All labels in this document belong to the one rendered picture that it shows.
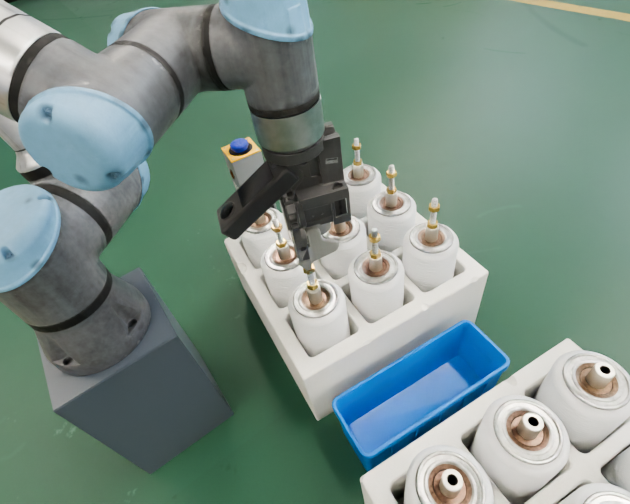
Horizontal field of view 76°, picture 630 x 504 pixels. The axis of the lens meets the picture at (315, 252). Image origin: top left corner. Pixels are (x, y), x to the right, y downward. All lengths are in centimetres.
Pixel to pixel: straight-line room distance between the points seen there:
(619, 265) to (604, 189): 28
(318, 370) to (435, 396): 27
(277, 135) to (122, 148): 16
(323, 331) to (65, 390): 37
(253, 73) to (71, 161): 17
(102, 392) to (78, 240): 22
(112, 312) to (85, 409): 15
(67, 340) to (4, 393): 58
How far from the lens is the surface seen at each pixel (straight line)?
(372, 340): 70
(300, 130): 42
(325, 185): 49
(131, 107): 34
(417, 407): 84
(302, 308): 65
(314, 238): 53
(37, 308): 59
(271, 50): 39
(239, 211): 48
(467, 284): 78
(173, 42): 41
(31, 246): 53
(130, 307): 64
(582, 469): 67
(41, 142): 34
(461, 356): 89
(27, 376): 118
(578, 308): 104
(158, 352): 65
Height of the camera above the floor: 78
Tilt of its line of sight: 46 degrees down
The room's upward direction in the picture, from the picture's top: 11 degrees counter-clockwise
